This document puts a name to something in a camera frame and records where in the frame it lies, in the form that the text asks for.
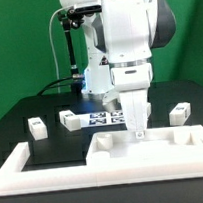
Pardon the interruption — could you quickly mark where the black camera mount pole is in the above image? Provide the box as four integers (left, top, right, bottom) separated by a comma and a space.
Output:
58, 12, 83, 94

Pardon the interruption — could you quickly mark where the white U-shaped fence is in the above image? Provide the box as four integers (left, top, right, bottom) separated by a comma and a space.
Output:
0, 142, 203, 196

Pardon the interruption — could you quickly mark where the marker tag sheet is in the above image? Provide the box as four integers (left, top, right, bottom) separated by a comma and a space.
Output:
79, 110, 125, 127

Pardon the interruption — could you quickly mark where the white desk top panel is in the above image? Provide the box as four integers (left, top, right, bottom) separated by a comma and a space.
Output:
86, 125, 203, 166

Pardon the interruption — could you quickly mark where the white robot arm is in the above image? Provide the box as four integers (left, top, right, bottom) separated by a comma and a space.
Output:
60, 0, 176, 133

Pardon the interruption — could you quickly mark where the white cable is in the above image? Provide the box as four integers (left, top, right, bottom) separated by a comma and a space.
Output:
46, 5, 80, 94

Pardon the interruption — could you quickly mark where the black camera on mount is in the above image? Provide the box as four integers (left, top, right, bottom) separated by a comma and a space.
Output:
68, 0, 102, 16

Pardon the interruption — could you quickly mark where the black cable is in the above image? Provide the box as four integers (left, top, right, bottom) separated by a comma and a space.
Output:
35, 75, 76, 97

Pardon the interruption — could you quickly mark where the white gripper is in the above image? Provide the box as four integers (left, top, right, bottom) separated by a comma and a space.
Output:
102, 62, 153, 132

